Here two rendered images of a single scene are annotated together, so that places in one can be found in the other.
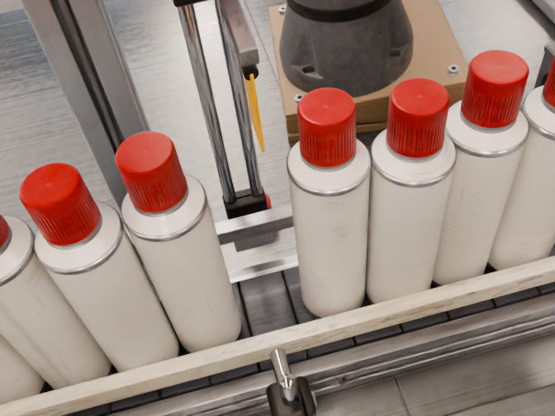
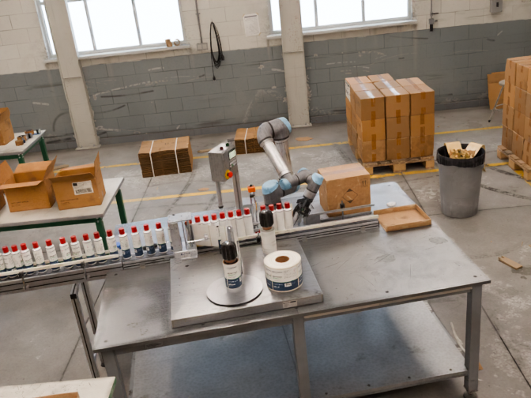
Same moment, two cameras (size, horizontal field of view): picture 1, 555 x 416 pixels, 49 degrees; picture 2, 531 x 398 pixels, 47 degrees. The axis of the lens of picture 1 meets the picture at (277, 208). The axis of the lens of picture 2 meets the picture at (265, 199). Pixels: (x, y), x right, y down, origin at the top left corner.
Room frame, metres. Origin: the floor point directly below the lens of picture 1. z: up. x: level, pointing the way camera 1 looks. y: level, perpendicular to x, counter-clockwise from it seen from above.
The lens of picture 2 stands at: (-3.22, -0.14, 2.62)
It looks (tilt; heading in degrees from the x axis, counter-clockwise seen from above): 23 degrees down; 1
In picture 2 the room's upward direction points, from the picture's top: 6 degrees counter-clockwise
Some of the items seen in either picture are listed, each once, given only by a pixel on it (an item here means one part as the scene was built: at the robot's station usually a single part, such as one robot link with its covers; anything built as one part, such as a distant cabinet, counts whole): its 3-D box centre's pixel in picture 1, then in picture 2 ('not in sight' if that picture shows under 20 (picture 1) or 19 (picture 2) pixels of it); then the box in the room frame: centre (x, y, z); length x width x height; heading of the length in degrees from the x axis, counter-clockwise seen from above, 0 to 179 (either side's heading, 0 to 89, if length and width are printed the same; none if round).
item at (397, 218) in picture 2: not in sight; (401, 217); (0.37, -0.93, 0.85); 0.30 x 0.26 x 0.04; 98
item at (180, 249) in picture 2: not in sight; (182, 236); (0.09, 0.46, 1.01); 0.14 x 0.13 x 0.26; 98
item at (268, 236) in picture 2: not in sight; (268, 234); (-0.03, -0.06, 1.03); 0.09 x 0.09 x 0.30
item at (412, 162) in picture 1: (405, 210); (272, 219); (0.25, -0.09, 0.98); 0.05 x 0.05 x 0.20
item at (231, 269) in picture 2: not in sight; (231, 265); (-0.38, 0.15, 1.04); 0.09 x 0.09 x 0.29
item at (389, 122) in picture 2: not in sight; (387, 120); (3.85, -1.54, 0.45); 1.20 x 0.84 x 0.89; 1
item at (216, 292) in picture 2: not in sight; (235, 289); (-0.38, 0.15, 0.89); 0.31 x 0.31 x 0.01
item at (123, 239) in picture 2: not in sight; (124, 243); (0.13, 0.84, 0.98); 0.05 x 0.05 x 0.20
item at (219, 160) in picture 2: not in sight; (224, 162); (0.31, 0.18, 1.38); 0.17 x 0.10 x 0.19; 153
